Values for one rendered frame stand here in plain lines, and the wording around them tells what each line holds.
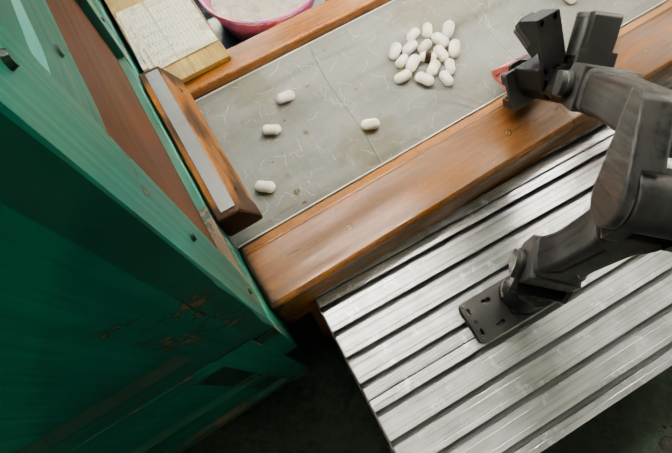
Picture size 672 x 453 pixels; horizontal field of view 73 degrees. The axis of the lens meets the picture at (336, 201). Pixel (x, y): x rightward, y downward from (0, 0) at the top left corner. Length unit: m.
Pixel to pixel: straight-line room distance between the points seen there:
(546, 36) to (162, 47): 0.66
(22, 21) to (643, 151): 0.44
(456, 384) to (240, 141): 0.54
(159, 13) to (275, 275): 0.57
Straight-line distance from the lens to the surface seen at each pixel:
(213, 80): 0.90
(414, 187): 0.75
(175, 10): 1.01
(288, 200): 0.77
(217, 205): 0.65
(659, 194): 0.46
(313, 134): 0.82
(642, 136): 0.46
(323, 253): 0.71
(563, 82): 0.68
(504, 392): 0.80
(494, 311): 0.80
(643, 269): 0.93
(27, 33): 0.29
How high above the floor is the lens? 1.44
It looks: 67 degrees down
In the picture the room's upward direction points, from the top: 6 degrees counter-clockwise
